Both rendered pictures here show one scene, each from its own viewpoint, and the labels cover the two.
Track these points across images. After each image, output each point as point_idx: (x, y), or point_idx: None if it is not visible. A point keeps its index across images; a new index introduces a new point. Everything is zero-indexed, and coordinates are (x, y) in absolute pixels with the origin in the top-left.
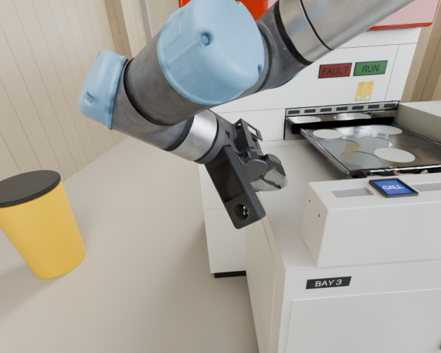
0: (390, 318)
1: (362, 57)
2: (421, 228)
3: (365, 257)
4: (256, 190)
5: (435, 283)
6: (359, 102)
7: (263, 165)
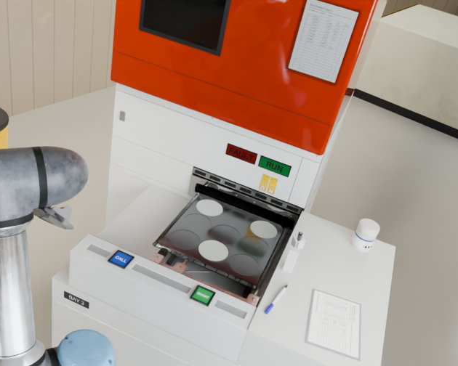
0: (119, 351)
1: (267, 153)
2: (122, 290)
3: (94, 293)
4: (50, 223)
5: (142, 337)
6: (263, 192)
7: (41, 211)
